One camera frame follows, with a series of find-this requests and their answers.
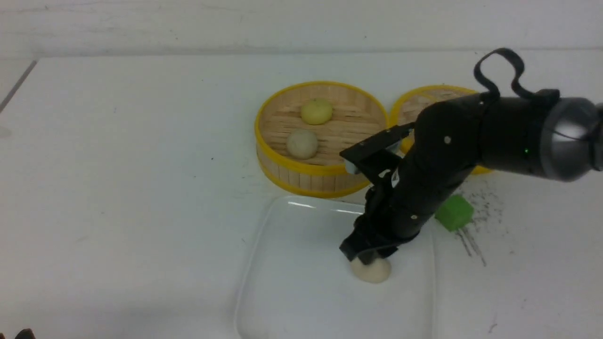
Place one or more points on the green cube block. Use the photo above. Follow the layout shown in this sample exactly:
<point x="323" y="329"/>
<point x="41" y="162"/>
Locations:
<point x="455" y="213"/>

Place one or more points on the yellow bamboo steamer lid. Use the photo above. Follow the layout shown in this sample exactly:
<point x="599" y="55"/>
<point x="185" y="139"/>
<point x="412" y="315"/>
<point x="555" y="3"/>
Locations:
<point x="409" y="105"/>

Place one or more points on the white steamed bun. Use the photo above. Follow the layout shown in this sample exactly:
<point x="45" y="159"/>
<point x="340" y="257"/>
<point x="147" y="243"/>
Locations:
<point x="302" y="144"/>
<point x="376" y="272"/>

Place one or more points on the yellow steamed bun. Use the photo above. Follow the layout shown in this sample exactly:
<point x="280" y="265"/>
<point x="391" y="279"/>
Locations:
<point x="316" y="111"/>

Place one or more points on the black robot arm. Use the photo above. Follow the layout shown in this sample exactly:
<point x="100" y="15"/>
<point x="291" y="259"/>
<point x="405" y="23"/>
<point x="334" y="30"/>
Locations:
<point x="557" y="139"/>

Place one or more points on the dark brown corner object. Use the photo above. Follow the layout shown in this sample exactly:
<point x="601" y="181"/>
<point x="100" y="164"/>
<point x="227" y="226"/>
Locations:
<point x="25" y="334"/>

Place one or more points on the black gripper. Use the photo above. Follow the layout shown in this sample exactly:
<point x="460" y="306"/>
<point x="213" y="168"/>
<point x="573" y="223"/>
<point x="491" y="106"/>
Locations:
<point x="406" y="198"/>

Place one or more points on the yellow bamboo steamer basket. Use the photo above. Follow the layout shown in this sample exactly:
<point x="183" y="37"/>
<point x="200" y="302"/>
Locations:
<point x="357" y="115"/>

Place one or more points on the white square plate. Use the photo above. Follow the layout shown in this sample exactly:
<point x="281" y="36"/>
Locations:
<point x="299" y="285"/>

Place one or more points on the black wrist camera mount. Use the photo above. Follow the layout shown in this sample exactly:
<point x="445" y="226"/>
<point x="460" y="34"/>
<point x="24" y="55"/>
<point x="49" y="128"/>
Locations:
<point x="376" y="154"/>

